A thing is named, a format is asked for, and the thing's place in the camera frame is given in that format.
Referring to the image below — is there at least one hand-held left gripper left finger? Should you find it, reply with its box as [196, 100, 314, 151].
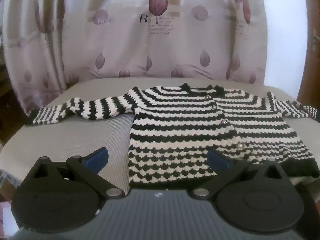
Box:
[29, 147, 126, 201]

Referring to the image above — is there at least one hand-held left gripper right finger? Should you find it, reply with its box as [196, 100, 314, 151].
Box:
[190, 149, 291, 201]

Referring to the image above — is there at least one black and white striped sweater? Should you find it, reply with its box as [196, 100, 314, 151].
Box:
[25, 83, 320, 189]

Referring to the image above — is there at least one beige leaf print curtain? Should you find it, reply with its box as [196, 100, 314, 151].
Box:
[2, 0, 268, 113]

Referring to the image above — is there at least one brown wooden door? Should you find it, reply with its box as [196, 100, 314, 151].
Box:
[297, 17, 320, 103]

